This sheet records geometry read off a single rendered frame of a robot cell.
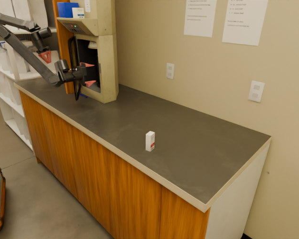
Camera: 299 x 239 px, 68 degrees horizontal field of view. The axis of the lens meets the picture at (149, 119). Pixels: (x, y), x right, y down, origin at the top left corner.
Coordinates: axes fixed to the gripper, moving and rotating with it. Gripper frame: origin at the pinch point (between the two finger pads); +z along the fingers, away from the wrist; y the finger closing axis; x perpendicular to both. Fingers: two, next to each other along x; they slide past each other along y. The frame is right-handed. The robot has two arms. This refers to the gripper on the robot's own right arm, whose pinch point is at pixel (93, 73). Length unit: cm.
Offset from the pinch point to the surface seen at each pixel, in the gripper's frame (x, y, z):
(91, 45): 20.6, 15.0, 12.7
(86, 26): 7.2, 27.0, 2.7
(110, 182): -28, -61, -12
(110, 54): 8.7, 9.5, 19.5
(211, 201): -93, -35, -10
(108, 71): 9.5, -2.0, 17.3
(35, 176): 95, -114, -25
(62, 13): 29.8, 35.7, -1.0
